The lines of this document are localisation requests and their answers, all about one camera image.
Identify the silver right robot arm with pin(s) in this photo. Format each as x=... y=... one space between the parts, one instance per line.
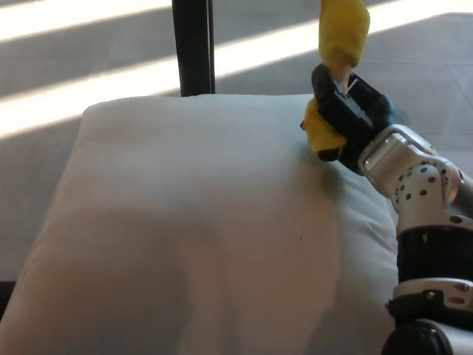
x=425 y=207

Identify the white pillow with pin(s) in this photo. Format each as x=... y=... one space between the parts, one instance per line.
x=184 y=222

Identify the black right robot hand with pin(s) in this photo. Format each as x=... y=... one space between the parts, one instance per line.
x=364 y=107

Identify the black vertical post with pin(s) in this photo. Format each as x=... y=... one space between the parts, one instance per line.
x=193 y=48

